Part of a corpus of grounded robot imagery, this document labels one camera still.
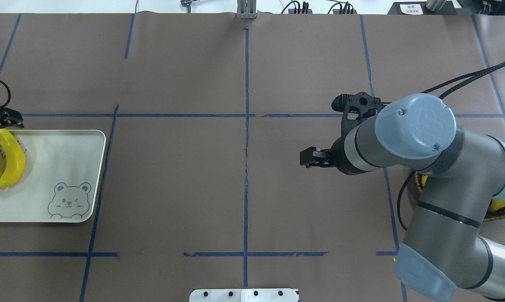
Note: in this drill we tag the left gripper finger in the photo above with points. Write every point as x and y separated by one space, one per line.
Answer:
10 118

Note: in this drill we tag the aluminium frame post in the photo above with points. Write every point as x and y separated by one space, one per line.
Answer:
246 9

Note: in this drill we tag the cream bear plate tray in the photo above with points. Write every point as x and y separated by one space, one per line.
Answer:
61 178

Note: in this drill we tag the white camera pole base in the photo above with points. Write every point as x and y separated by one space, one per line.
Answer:
245 295

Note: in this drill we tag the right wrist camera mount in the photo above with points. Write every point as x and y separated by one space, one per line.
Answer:
357 108

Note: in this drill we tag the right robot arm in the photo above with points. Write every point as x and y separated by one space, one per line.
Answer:
442 250

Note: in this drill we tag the woven brown basket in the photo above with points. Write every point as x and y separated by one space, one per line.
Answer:
414 191

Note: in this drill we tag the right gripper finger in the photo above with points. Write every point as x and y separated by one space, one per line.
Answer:
315 157

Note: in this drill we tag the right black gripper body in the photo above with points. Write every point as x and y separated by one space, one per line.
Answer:
340 157

